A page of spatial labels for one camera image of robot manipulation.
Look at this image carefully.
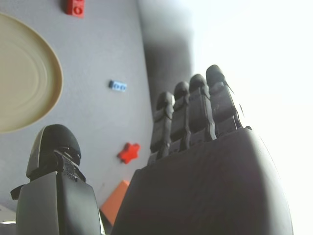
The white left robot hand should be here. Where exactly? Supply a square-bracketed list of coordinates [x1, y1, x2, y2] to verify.
[9, 64, 294, 235]

